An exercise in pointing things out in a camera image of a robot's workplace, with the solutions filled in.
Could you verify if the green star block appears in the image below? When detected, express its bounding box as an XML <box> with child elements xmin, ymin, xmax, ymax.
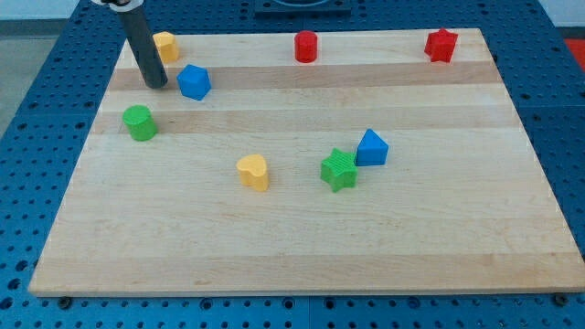
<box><xmin>320</xmin><ymin>148</ymin><xmax>358</xmax><ymax>193</ymax></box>

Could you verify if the red star block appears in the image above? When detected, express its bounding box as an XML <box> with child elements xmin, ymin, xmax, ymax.
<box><xmin>424</xmin><ymin>28</ymin><xmax>459</xmax><ymax>63</ymax></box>

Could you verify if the yellow heart block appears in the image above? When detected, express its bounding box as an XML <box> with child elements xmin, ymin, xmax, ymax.
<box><xmin>236</xmin><ymin>154</ymin><xmax>269</xmax><ymax>192</ymax></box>

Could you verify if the green cylinder block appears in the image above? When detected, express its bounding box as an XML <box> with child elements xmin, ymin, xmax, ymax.
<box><xmin>122</xmin><ymin>105</ymin><xmax>158</xmax><ymax>142</ymax></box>

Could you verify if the blue cube block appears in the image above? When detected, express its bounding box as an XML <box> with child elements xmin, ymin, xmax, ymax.
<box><xmin>176</xmin><ymin>65</ymin><xmax>211</xmax><ymax>101</ymax></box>

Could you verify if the red cylinder block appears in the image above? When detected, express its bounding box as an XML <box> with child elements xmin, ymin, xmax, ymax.
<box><xmin>293</xmin><ymin>30</ymin><xmax>318</xmax><ymax>63</ymax></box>

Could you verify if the blue triangle block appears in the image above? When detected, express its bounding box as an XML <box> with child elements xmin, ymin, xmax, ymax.
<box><xmin>356</xmin><ymin>129</ymin><xmax>389</xmax><ymax>166</ymax></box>

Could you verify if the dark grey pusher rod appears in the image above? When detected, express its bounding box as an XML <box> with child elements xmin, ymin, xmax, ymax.
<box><xmin>91</xmin><ymin>0</ymin><xmax>168</xmax><ymax>90</ymax></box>

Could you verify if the yellow hexagon block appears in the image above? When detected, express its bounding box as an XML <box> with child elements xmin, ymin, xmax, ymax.
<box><xmin>153</xmin><ymin>31</ymin><xmax>179</xmax><ymax>63</ymax></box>

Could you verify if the wooden board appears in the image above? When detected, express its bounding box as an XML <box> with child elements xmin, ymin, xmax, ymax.
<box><xmin>28</xmin><ymin>28</ymin><xmax>584</xmax><ymax>297</ymax></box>

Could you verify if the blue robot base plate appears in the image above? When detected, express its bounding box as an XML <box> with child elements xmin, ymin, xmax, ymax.
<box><xmin>254</xmin><ymin>0</ymin><xmax>354</xmax><ymax>18</ymax></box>

